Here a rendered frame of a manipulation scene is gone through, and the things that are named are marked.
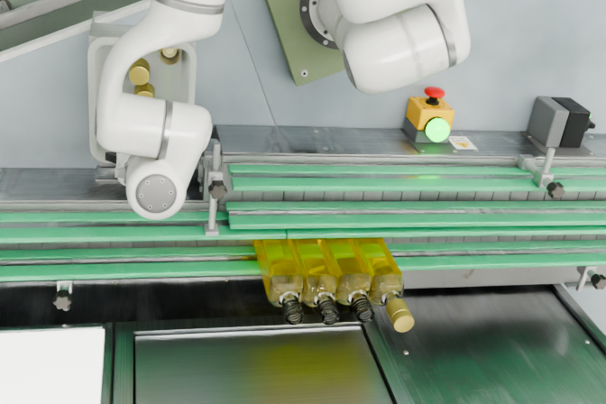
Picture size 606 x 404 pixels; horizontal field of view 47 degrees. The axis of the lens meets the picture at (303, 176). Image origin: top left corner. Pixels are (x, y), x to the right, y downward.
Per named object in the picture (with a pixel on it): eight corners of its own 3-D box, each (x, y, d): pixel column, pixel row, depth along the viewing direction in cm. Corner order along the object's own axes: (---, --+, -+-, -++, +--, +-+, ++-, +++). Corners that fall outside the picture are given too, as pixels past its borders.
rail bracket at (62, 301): (58, 281, 128) (50, 330, 116) (56, 250, 124) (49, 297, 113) (81, 281, 128) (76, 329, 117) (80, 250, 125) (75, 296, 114)
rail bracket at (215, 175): (198, 211, 126) (205, 250, 115) (204, 124, 118) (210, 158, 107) (215, 211, 126) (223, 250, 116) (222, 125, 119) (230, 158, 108)
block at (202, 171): (196, 183, 131) (198, 202, 125) (198, 137, 126) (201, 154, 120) (215, 183, 132) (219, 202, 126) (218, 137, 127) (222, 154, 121)
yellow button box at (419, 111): (401, 127, 142) (414, 143, 135) (408, 92, 138) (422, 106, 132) (434, 128, 143) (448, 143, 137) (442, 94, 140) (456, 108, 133)
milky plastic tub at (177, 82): (92, 142, 129) (89, 163, 122) (89, 22, 119) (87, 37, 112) (188, 143, 133) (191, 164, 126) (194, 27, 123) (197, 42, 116)
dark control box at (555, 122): (525, 130, 148) (545, 147, 141) (535, 95, 144) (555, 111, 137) (559, 131, 150) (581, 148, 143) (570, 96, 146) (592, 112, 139)
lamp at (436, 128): (421, 137, 135) (427, 144, 132) (426, 115, 133) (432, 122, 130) (444, 138, 136) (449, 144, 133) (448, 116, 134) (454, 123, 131)
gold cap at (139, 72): (128, 57, 122) (128, 66, 118) (149, 58, 122) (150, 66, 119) (129, 77, 123) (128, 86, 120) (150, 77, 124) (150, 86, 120)
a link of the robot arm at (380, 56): (320, 16, 105) (342, 50, 91) (404, -16, 104) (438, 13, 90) (340, 73, 109) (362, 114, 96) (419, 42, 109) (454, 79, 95)
